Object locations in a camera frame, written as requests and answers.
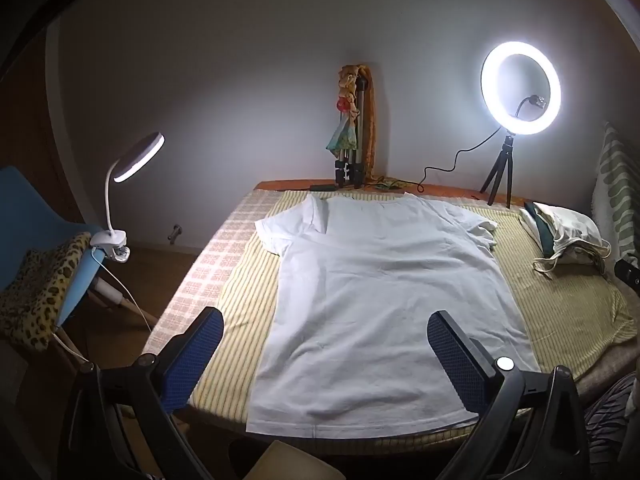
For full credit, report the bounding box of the white cloth tote bag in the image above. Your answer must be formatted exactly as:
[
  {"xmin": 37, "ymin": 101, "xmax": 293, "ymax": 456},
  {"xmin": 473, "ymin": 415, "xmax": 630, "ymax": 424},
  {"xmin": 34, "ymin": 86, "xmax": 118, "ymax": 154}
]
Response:
[{"xmin": 519, "ymin": 201, "xmax": 612, "ymax": 278}]

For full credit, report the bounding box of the pink checked bed sheet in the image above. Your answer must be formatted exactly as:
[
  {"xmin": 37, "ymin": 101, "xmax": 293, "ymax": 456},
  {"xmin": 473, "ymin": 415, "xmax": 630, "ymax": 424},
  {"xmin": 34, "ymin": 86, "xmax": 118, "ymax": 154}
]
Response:
[{"xmin": 141, "ymin": 189, "xmax": 296, "ymax": 361}]

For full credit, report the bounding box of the white clip lamp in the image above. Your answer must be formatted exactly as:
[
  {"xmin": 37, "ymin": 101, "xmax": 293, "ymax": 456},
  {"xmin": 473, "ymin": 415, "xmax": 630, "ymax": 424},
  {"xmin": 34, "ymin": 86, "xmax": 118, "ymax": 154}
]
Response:
[{"xmin": 90, "ymin": 131, "xmax": 166, "ymax": 263}]

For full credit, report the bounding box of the black ring light cable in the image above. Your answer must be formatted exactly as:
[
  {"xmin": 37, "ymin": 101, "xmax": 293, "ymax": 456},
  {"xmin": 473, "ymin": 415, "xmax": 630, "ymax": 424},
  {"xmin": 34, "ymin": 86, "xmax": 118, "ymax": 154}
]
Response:
[{"xmin": 417, "ymin": 127, "xmax": 503, "ymax": 193}]

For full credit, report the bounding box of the person's dark striped clothing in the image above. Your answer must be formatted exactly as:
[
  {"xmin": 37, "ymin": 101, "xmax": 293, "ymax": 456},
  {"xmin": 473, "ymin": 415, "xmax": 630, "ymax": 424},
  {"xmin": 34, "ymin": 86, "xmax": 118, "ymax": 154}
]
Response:
[{"xmin": 582, "ymin": 372, "xmax": 640, "ymax": 480}]

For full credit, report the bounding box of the yellow striped blanket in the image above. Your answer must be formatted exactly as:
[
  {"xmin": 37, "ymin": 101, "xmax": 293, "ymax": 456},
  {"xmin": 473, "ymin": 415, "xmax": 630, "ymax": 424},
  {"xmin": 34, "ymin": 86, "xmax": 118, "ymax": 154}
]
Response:
[{"xmin": 187, "ymin": 189, "xmax": 640, "ymax": 453}]

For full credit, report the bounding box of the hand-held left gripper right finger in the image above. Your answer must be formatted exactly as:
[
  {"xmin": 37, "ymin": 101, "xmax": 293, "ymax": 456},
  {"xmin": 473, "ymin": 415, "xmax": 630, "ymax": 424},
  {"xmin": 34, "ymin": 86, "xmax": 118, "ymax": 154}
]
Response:
[{"xmin": 426, "ymin": 310, "xmax": 592, "ymax": 480}]

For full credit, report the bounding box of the beige card sheet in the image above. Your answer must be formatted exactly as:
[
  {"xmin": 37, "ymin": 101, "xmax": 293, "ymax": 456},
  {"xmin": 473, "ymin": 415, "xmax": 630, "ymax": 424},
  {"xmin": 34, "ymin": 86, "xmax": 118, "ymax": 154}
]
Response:
[{"xmin": 248, "ymin": 440, "xmax": 323, "ymax": 480}]

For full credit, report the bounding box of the folded silver tripod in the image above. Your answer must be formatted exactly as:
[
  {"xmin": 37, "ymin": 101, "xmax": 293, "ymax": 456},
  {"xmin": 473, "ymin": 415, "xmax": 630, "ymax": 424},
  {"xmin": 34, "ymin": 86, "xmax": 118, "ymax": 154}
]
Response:
[{"xmin": 334, "ymin": 75, "xmax": 368, "ymax": 190}]

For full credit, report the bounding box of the white t-shirt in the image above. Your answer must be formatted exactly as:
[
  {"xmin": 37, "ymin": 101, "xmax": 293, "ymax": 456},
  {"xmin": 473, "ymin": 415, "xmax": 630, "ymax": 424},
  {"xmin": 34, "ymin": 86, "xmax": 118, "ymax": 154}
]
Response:
[{"xmin": 246, "ymin": 192, "xmax": 543, "ymax": 438}]

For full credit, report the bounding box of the black gooseneck phone clip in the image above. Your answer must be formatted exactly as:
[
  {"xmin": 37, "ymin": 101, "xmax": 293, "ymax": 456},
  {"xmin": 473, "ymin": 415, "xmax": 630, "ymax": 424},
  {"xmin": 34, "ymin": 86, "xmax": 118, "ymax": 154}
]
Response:
[{"xmin": 515, "ymin": 92, "xmax": 547, "ymax": 118}]

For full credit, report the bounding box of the green cable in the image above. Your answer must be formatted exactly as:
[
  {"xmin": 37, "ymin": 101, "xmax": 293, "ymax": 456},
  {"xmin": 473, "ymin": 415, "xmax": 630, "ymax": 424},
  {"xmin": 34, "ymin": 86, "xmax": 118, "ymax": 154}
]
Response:
[{"xmin": 372, "ymin": 177, "xmax": 426, "ymax": 193}]

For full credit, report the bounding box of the white lamp cable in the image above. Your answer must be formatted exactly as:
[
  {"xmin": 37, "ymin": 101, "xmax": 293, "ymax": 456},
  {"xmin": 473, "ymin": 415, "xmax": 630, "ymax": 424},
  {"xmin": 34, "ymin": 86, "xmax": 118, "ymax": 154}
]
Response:
[{"xmin": 50, "ymin": 250, "xmax": 161, "ymax": 366}]

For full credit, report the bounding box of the small black tripod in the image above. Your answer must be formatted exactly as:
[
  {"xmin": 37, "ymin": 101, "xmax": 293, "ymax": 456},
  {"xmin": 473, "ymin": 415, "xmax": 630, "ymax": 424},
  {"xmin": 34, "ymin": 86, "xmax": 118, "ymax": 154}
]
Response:
[{"xmin": 480, "ymin": 134, "xmax": 516, "ymax": 209}]

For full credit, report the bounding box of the white ring light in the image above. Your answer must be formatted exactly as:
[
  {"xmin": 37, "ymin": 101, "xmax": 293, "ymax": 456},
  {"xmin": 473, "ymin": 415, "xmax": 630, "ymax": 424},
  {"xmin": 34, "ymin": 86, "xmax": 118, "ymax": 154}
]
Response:
[{"xmin": 480, "ymin": 40, "xmax": 562, "ymax": 136}]

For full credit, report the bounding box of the blue chair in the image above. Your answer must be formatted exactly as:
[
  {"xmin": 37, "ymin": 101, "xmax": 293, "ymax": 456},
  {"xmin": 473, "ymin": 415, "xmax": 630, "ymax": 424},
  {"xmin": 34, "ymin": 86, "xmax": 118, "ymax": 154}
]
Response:
[{"xmin": 0, "ymin": 166, "xmax": 126, "ymax": 361}]

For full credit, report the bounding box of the leopard print cushion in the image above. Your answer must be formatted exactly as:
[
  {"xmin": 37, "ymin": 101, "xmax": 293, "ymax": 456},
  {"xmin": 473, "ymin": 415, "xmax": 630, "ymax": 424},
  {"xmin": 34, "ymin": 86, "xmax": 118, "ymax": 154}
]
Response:
[{"xmin": 0, "ymin": 231, "xmax": 92, "ymax": 351}]

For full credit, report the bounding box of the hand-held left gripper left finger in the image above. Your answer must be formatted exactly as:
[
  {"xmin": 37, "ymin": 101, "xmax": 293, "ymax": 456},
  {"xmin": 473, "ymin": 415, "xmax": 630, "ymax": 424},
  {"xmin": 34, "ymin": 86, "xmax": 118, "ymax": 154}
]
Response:
[{"xmin": 60, "ymin": 306, "xmax": 225, "ymax": 480}]

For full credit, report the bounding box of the green striped pillow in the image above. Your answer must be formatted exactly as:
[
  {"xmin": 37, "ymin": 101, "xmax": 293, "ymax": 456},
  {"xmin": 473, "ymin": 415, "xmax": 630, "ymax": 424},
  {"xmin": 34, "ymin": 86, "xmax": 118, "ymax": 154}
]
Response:
[{"xmin": 590, "ymin": 121, "xmax": 640, "ymax": 281}]

